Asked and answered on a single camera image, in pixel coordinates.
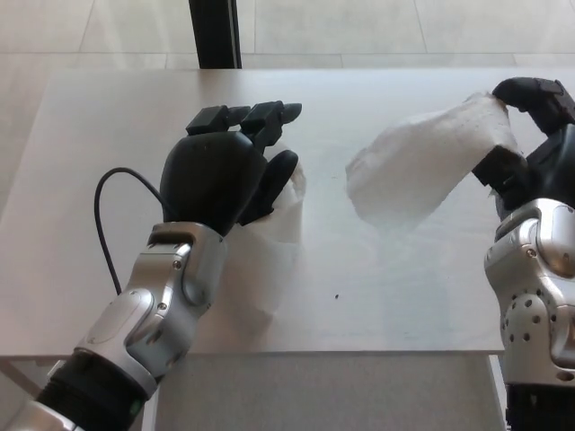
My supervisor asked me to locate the grey metal table leg frame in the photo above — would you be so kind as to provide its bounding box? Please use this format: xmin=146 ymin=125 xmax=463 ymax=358
xmin=0 ymin=357 xmax=60 ymax=399

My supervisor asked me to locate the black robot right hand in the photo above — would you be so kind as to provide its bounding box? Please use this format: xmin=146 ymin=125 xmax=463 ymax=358
xmin=471 ymin=76 xmax=575 ymax=211

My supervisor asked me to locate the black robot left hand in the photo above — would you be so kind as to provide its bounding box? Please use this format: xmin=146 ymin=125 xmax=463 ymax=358
xmin=159 ymin=101 xmax=304 ymax=237

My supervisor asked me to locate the black vertical pillar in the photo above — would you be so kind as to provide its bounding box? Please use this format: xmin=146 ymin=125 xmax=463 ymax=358
xmin=188 ymin=0 xmax=243 ymax=71

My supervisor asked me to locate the white toilet paper roll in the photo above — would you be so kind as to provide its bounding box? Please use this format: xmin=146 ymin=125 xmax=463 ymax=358
xmin=223 ymin=138 xmax=310 ymax=325

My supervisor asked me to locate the torn white toilet paper piece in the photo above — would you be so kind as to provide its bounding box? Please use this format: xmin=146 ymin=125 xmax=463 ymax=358
xmin=344 ymin=91 xmax=526 ymax=226

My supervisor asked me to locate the white metal table leg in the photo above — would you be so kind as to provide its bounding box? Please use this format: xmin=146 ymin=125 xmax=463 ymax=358
xmin=140 ymin=386 xmax=164 ymax=431
xmin=486 ymin=354 xmax=510 ymax=431

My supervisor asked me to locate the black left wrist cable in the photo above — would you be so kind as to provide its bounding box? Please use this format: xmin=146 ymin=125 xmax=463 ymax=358
xmin=93 ymin=166 xmax=171 ymax=296

